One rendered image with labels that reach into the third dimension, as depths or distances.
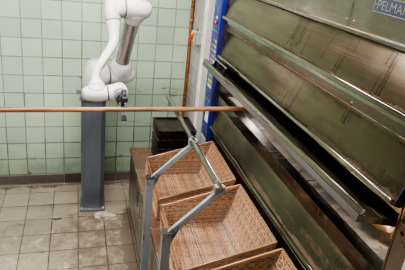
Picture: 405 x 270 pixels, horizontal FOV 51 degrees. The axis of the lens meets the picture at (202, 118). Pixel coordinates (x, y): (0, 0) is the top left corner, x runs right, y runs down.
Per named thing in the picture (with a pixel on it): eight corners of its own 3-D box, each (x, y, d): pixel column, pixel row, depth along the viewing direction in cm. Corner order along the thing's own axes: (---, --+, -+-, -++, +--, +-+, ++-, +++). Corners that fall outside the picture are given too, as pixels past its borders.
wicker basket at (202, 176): (209, 173, 319) (213, 139, 309) (232, 217, 269) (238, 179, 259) (143, 175, 306) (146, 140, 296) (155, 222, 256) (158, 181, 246)
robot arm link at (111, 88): (129, 102, 282) (108, 103, 279) (126, 94, 296) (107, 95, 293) (128, 86, 278) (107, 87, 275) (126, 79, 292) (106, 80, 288)
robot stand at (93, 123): (80, 198, 373) (80, 89, 337) (104, 197, 379) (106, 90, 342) (79, 212, 355) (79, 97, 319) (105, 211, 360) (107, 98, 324)
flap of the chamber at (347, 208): (202, 64, 289) (228, 71, 296) (355, 222, 130) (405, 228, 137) (203, 61, 288) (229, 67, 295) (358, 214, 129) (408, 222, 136)
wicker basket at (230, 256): (235, 221, 266) (241, 182, 255) (270, 287, 215) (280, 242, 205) (157, 226, 252) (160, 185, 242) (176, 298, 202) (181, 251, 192)
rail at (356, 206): (203, 61, 288) (205, 61, 289) (358, 214, 129) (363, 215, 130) (204, 58, 288) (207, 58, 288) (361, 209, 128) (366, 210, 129)
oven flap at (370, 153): (222, 59, 291) (235, 32, 286) (398, 206, 132) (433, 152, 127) (217, 56, 289) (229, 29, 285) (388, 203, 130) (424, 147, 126)
